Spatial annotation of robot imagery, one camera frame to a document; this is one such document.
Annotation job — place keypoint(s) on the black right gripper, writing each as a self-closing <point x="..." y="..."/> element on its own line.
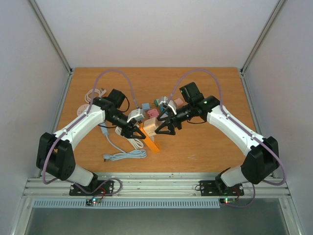
<point x="173" y="123"/>

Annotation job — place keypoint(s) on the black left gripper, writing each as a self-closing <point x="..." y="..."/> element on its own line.
<point x="127" y="131"/>

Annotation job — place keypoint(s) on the beige cube plug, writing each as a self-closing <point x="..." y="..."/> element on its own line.
<point x="150" y="125"/>

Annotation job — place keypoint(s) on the pink plug adapter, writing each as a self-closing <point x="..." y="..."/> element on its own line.
<point x="153" y="113"/>

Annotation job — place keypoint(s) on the pink small plug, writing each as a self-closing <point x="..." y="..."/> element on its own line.
<point x="179" y="102"/>

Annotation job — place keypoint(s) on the light blue usb charger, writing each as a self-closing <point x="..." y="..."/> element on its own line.
<point x="147" y="106"/>

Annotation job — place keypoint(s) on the orange power strip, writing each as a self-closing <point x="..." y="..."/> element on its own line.
<point x="151" y="144"/>

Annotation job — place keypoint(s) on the grey blue strip base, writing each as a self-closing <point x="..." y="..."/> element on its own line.
<point x="104" y="129"/>

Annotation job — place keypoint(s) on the round beige power strip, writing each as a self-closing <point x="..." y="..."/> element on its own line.
<point x="82" y="109"/>

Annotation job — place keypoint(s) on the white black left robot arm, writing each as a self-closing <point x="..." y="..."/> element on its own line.
<point x="55" y="154"/>

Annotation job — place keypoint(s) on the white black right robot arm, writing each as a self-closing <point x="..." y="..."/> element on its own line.
<point x="261" y="153"/>

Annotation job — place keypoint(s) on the left controller board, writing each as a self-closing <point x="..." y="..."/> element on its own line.
<point x="94" y="201"/>

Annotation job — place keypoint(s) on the controller board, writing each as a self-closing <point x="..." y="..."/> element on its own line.
<point x="228" y="200"/>
<point x="94" y="201"/>

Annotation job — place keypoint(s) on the right controller board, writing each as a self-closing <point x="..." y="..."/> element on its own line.
<point x="228" y="200"/>

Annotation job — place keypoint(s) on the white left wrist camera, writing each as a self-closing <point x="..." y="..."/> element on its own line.
<point x="138" y="115"/>

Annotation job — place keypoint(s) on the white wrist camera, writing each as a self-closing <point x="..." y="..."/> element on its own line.
<point x="165" y="103"/>
<point x="138" y="115"/>

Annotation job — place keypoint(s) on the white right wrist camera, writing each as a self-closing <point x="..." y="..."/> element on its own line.
<point x="165" y="103"/>

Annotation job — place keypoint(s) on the aluminium rail frame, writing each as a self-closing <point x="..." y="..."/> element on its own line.
<point x="196" y="153"/>

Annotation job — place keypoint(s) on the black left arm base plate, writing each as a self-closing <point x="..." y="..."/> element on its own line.
<point x="96" y="187"/>

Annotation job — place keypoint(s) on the grey slotted cable duct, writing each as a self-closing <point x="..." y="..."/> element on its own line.
<point x="128" y="203"/>

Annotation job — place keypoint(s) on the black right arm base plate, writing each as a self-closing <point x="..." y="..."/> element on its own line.
<point x="210" y="188"/>

